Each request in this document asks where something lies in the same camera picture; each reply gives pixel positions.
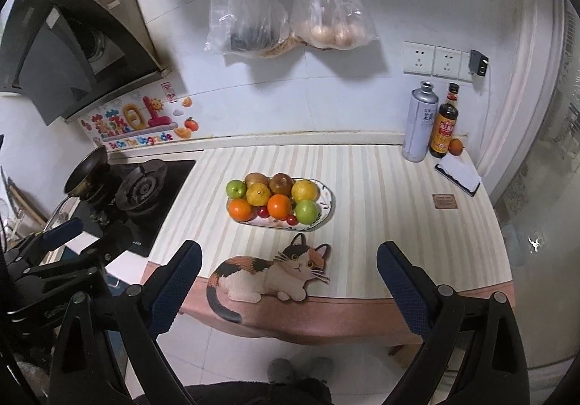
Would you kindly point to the colourful wall sticker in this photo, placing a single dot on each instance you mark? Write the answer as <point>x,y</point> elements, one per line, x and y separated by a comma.
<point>131,126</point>

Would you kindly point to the large green apple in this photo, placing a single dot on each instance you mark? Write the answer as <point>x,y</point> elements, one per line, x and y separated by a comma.
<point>306,211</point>

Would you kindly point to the grey charger plug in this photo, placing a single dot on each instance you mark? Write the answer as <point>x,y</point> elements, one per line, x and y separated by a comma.
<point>479,63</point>

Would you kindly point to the yellow lemon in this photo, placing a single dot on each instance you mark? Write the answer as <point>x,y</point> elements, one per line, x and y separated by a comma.
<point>306,190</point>

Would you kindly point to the small green apple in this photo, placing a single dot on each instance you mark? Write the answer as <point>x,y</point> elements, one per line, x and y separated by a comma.
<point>235,189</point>

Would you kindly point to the black range hood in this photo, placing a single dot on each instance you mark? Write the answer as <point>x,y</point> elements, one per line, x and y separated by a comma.
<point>68,47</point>

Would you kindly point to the striped table cover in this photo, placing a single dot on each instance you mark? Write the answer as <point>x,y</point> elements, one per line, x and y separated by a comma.
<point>385,205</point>

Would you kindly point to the glass sliding door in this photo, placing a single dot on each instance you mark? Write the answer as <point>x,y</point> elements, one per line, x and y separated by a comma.
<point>543,205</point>

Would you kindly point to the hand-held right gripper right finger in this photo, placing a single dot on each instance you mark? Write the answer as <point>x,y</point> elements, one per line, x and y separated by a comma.
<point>403,287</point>

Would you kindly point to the oval floral plate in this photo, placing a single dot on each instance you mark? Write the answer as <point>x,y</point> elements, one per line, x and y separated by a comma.
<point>324,201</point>

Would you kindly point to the grey slipper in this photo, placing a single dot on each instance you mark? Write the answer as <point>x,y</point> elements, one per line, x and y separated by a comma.
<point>280,369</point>

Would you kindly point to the cat shaped mat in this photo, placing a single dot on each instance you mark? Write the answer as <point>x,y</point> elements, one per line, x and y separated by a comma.
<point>253,273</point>

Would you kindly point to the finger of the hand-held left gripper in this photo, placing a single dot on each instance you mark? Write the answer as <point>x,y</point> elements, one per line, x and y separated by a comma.
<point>63,230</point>
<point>63,273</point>

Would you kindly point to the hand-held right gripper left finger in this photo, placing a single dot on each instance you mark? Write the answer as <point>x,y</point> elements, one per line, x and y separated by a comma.
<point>176,287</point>

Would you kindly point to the black gas stove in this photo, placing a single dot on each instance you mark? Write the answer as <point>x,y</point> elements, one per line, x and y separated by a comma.
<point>174,180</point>

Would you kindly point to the black burner grate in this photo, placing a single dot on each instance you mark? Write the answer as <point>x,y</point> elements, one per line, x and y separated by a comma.
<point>140,189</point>

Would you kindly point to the white notepad with dark edge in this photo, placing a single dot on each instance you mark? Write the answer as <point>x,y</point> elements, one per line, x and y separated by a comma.
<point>460,174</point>

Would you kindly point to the white wall socket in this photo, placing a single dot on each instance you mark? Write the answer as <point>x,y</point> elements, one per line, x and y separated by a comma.
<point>419,58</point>
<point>447,62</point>

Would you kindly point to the silver metal canister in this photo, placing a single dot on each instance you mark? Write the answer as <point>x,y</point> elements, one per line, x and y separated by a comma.
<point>419,128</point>

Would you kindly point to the yellow green citrus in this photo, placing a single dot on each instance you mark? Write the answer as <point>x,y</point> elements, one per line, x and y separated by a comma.
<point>258,195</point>

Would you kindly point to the small orange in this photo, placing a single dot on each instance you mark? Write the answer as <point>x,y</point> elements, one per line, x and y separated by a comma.
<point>456,146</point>

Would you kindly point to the small brown card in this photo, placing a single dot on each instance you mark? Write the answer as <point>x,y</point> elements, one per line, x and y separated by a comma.
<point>444,201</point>

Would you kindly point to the dark sauce bottle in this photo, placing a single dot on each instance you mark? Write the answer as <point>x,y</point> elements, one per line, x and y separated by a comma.
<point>443,128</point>

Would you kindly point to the black frying pan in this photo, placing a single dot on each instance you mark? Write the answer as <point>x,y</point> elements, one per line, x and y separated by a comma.
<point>86,171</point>

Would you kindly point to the red cherry tomato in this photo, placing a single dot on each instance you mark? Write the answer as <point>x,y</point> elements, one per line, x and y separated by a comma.
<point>292,219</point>
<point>263,211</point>

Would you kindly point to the plastic bag of eggs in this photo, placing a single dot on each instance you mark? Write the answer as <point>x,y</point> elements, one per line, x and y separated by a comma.
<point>335,24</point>

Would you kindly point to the reddish brown apple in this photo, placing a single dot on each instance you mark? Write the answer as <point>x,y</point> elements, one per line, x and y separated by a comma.
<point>282,183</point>

